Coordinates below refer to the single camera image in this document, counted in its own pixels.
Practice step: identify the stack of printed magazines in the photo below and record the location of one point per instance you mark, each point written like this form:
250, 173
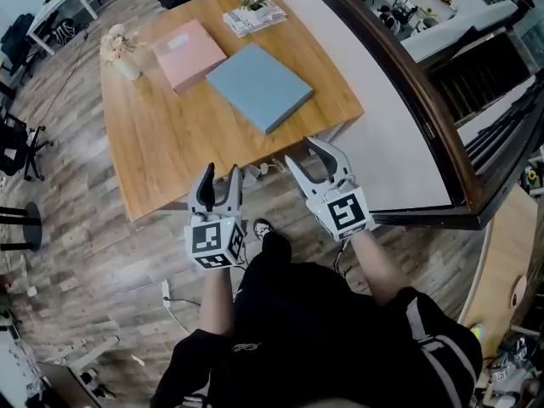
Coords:
265, 19

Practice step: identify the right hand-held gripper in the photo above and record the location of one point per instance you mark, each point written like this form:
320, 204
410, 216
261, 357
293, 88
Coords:
344, 213

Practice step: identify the person's shoe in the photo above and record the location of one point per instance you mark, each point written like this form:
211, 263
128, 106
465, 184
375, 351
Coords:
261, 228

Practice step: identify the round wooden table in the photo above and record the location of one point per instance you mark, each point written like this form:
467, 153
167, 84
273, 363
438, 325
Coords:
501, 262

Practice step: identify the blue item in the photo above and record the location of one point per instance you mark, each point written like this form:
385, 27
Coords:
259, 85

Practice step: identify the person's black clothing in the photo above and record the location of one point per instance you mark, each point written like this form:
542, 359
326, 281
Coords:
306, 338

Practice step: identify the person's right forearm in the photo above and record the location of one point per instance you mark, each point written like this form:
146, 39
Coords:
378, 266

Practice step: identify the dark wooden railing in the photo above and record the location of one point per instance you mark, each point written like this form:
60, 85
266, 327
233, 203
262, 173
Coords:
425, 92

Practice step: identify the person's left forearm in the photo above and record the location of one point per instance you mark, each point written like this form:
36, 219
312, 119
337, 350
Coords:
217, 300

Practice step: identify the black and white bag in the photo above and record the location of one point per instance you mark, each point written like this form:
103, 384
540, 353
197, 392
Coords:
64, 30

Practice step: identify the pink item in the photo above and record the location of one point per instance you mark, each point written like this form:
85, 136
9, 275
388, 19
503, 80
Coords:
187, 55

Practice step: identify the white vase with pink flowers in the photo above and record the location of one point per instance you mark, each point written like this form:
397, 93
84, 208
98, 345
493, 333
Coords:
123, 55

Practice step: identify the black round stool base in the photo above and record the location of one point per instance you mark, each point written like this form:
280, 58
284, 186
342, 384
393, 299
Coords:
33, 228

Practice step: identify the white power strip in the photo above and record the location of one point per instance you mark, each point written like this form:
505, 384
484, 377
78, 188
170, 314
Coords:
166, 291
263, 169

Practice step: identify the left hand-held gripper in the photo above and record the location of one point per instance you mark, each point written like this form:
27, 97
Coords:
212, 238

